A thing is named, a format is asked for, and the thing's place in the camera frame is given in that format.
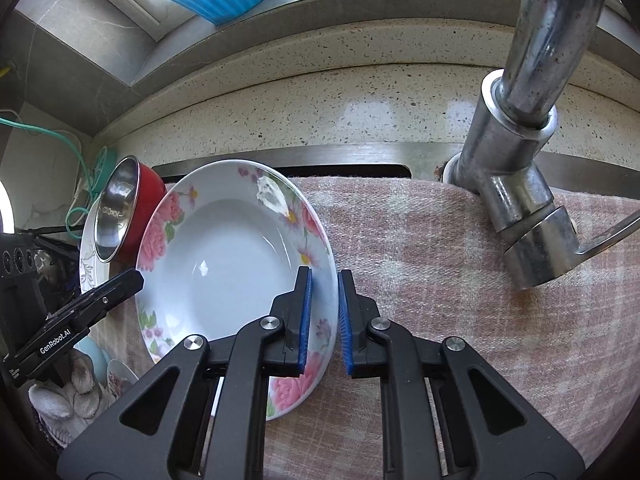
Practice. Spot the steel faucet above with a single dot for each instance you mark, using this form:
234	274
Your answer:
525	85

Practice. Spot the pink checked cloth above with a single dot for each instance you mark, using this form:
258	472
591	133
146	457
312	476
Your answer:
450	310

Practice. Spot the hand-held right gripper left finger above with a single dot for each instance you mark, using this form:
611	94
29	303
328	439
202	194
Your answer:
305	320

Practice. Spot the black tripod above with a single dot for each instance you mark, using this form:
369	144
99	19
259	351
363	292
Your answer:
50	231

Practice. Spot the red steel bowl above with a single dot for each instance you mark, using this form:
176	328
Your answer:
147	192

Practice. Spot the teal round holder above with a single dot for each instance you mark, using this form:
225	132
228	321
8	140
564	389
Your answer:
106	160

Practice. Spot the black charger box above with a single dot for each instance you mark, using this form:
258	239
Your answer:
17	262

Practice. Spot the light blue bowl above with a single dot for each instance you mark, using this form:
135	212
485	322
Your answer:
97	355

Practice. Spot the pink floral plate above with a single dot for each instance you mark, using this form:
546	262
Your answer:
225	260

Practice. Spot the white plate grey leaf print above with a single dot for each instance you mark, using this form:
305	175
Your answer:
89	270

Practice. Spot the steel sink rim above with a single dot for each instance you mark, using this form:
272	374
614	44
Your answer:
350	152

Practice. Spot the white window frame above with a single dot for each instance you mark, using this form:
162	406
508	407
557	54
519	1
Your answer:
140	5

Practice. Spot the small floral bowl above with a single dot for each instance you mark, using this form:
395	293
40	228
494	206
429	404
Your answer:
120	375

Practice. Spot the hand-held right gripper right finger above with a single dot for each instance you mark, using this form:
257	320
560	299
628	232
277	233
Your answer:
345	325

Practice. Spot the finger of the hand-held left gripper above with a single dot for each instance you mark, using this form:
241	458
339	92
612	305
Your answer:
115	290

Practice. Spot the person's left hand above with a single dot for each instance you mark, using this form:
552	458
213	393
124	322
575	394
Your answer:
80	390

